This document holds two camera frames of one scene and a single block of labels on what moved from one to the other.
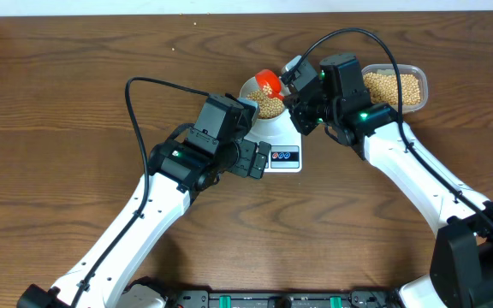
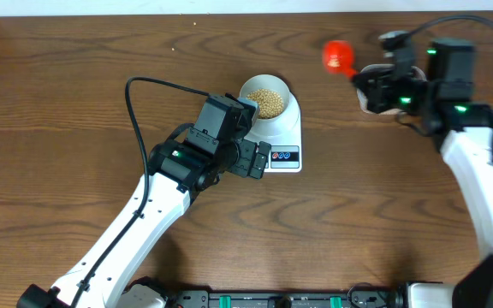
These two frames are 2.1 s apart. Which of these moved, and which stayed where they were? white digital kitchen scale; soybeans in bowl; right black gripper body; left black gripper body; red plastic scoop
Moved: right black gripper body; red plastic scoop
Stayed: soybeans in bowl; left black gripper body; white digital kitchen scale
